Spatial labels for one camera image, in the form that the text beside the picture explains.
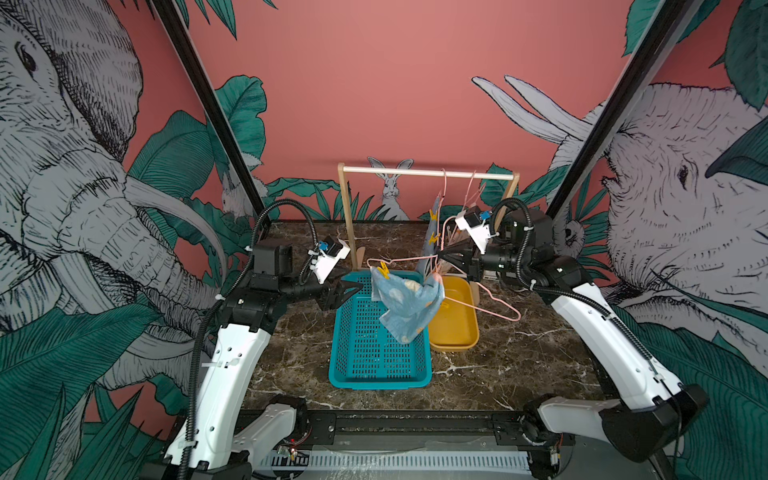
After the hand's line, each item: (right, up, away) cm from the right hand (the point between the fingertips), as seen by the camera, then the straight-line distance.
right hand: (440, 249), depth 65 cm
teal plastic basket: (-18, -31, +21) cm, 41 cm away
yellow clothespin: (-13, -5, +11) cm, 18 cm away
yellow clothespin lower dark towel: (+1, +3, +19) cm, 19 cm away
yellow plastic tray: (+9, -24, +26) cm, 36 cm away
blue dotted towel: (-7, -16, +15) cm, 23 cm away
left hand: (-19, -6, +2) cm, 20 cm away
